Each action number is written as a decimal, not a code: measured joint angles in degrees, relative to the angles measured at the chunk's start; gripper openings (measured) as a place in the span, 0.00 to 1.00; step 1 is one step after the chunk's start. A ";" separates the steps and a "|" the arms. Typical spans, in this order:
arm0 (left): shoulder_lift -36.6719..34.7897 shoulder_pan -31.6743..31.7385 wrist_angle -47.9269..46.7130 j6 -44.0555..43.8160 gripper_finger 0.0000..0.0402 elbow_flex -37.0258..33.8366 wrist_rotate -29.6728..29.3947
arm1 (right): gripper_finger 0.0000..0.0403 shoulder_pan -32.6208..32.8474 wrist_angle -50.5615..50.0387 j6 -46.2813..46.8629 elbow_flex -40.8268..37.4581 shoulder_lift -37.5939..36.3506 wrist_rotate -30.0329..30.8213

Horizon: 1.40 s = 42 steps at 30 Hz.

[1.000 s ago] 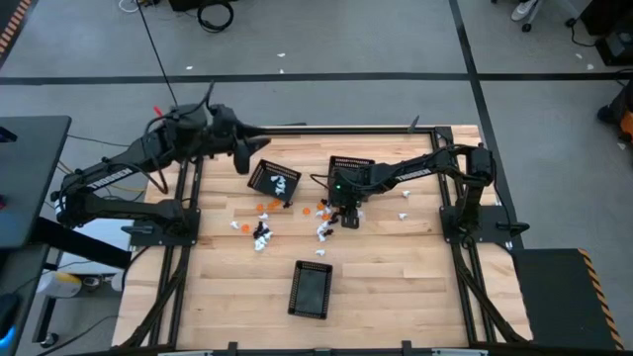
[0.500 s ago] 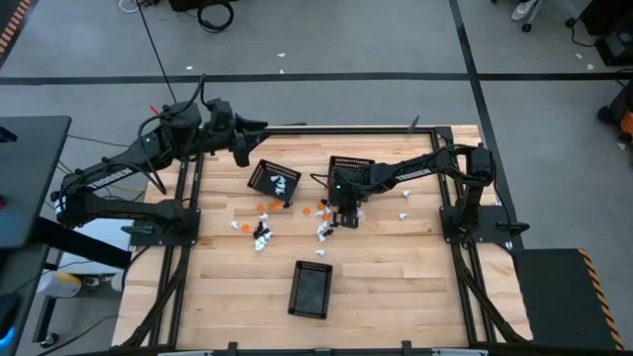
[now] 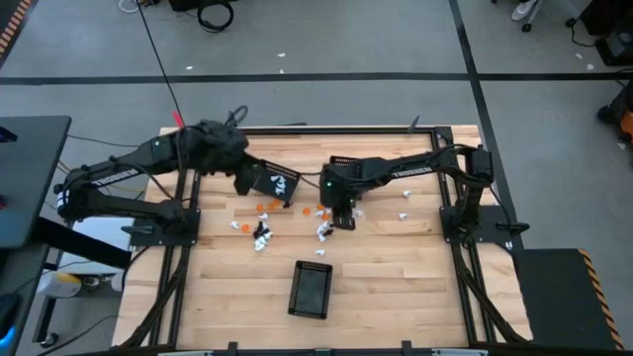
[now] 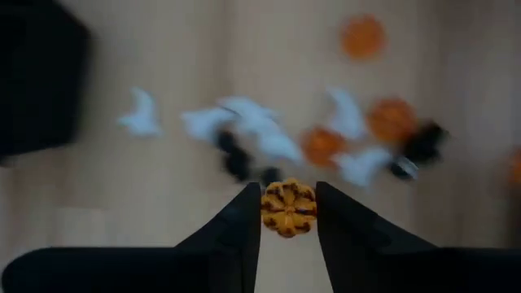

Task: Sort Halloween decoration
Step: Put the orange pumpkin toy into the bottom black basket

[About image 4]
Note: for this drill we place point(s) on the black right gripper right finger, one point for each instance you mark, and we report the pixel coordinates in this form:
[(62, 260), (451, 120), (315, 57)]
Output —
[(358, 260)]

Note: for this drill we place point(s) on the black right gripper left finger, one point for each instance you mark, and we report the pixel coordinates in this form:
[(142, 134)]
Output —
[(228, 260)]

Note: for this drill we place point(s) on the red orange snack packet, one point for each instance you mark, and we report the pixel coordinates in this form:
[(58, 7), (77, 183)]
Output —
[(288, 207)]

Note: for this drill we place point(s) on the black slotted plastic basket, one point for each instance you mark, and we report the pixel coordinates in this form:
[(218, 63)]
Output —
[(36, 81)]

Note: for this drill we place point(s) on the white ghost decoration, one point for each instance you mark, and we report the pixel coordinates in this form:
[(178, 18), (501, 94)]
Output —
[(362, 167), (203, 124), (248, 112), (278, 144), (348, 116), (142, 120)]

